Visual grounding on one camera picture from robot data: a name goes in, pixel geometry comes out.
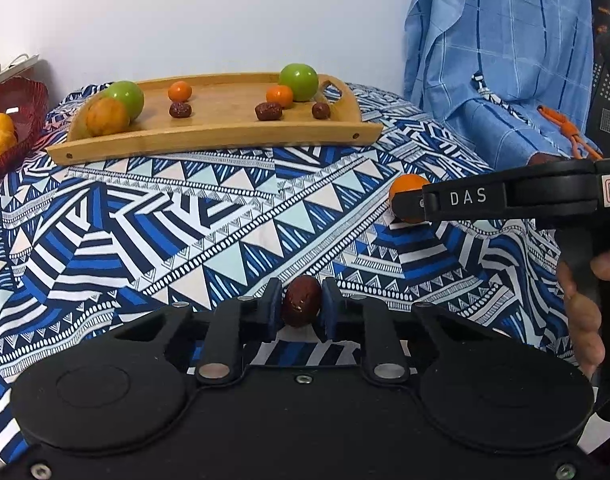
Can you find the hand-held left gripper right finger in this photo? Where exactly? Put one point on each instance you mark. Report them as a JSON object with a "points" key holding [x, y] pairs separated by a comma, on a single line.
{"points": [[331, 310]]}

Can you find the small orange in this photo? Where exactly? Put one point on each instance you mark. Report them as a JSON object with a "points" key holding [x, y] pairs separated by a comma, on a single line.
{"points": [[180, 91], [407, 185], [280, 96]]}

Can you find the red woven bowl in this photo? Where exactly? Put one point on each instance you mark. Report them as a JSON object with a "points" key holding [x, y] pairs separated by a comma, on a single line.
{"points": [[30, 105]]}

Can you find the green apple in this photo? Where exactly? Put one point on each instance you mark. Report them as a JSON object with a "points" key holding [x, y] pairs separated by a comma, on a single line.
{"points": [[129, 94], [299, 81]]}

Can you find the large orange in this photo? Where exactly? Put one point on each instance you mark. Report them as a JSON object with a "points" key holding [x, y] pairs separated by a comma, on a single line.
{"points": [[107, 117]]}

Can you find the white box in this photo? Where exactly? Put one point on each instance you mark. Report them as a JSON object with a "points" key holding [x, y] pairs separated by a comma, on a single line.
{"points": [[0, 72]]}

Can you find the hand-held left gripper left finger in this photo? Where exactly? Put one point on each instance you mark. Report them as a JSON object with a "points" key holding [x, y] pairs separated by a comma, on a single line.
{"points": [[272, 310]]}

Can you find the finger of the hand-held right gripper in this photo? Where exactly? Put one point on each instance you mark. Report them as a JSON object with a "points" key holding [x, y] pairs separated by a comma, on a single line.
{"points": [[485, 197]]}

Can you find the dark wooden chair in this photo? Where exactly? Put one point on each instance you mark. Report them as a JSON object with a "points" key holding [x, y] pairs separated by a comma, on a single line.
{"points": [[542, 159]]}

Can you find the blue plaid cloth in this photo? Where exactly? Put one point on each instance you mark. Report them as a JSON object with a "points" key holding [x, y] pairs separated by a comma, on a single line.
{"points": [[500, 60]]}

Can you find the person's right hand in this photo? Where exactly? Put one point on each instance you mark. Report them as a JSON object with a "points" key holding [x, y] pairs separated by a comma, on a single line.
{"points": [[587, 330]]}

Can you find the red date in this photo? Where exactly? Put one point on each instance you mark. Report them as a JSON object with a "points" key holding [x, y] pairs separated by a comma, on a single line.
{"points": [[321, 111], [269, 111], [180, 110], [301, 300]]}

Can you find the blue geometric patterned tablecloth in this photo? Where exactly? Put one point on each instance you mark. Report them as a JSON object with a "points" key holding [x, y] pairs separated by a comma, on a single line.
{"points": [[185, 230]]}

